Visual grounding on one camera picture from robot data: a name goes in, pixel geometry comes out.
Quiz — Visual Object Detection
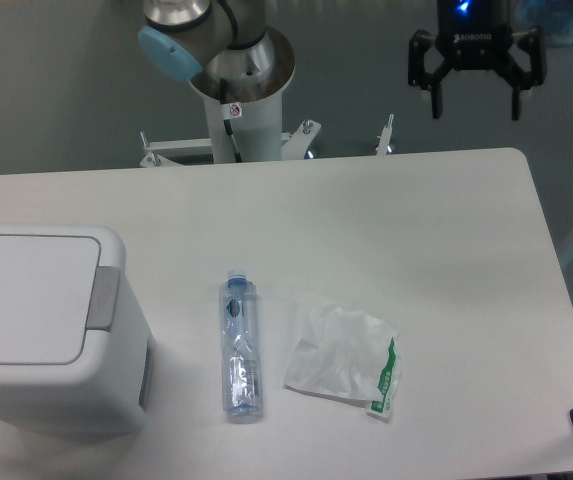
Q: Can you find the clear green plastic bag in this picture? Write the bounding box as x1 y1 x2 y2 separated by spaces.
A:
283 296 403 422

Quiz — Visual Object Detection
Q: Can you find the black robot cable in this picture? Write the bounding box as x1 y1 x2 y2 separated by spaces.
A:
218 78 244 164

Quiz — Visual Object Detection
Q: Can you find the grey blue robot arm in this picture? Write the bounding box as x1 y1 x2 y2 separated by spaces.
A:
138 1 547 119

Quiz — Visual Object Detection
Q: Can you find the clear plastic water bottle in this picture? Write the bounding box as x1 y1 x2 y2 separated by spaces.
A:
219 269 264 421

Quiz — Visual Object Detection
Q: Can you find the blue plastic bag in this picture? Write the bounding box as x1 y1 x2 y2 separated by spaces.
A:
512 1 573 48

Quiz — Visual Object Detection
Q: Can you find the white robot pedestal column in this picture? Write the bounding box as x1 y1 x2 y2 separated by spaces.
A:
203 93 282 164

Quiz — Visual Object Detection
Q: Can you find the white trash can body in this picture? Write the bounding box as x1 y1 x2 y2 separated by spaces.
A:
0 225 155 436

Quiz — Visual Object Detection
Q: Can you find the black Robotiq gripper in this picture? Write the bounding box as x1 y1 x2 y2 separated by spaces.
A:
408 0 547 121

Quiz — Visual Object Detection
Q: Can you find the white pedestal base frame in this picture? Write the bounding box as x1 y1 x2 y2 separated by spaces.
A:
139 113 396 168

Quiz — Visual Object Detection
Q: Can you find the white trash can lid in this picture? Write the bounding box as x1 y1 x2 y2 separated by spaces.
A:
0 235 101 365

